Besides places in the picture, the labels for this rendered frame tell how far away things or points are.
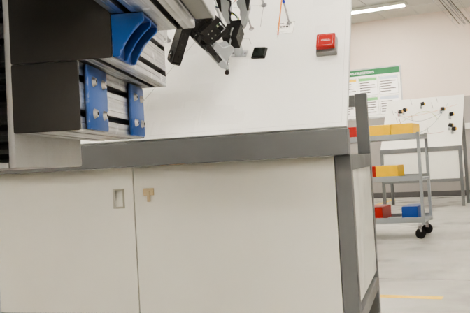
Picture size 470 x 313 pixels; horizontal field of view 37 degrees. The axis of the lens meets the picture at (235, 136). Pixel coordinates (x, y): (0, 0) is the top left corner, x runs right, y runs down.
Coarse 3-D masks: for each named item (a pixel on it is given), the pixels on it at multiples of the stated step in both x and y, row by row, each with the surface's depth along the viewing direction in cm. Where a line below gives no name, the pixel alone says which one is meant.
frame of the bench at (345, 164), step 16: (336, 160) 174; (352, 160) 177; (368, 160) 219; (336, 176) 173; (352, 176) 175; (336, 192) 173; (352, 192) 173; (352, 208) 172; (352, 224) 172; (352, 240) 172; (352, 256) 172; (352, 272) 172; (352, 288) 172; (368, 288) 207; (352, 304) 172; (368, 304) 191
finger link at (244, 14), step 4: (240, 0) 190; (244, 0) 190; (240, 4) 191; (244, 4) 190; (240, 8) 191; (244, 8) 191; (240, 12) 192; (244, 12) 191; (248, 12) 192; (244, 16) 192; (248, 16) 193; (244, 20) 192; (244, 24) 193; (244, 28) 194
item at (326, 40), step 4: (320, 36) 188; (324, 36) 187; (328, 36) 187; (332, 36) 186; (316, 40) 188; (320, 40) 187; (324, 40) 186; (328, 40) 186; (332, 40) 186; (316, 44) 186; (320, 44) 186; (324, 44) 185; (328, 44) 185; (332, 44) 185; (316, 48) 186; (320, 48) 186; (324, 48) 186; (328, 48) 185
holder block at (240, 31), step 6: (228, 24) 192; (234, 24) 191; (240, 24) 191; (234, 30) 190; (240, 30) 191; (222, 36) 189; (228, 36) 189; (234, 36) 188; (240, 36) 191; (228, 42) 190; (234, 42) 189; (240, 42) 191
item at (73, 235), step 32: (0, 192) 200; (32, 192) 197; (64, 192) 194; (96, 192) 192; (128, 192) 189; (0, 224) 200; (32, 224) 197; (64, 224) 194; (96, 224) 192; (128, 224) 189; (0, 256) 200; (32, 256) 197; (64, 256) 194; (96, 256) 191; (128, 256) 189; (0, 288) 199; (32, 288) 197; (64, 288) 194; (96, 288) 191; (128, 288) 188
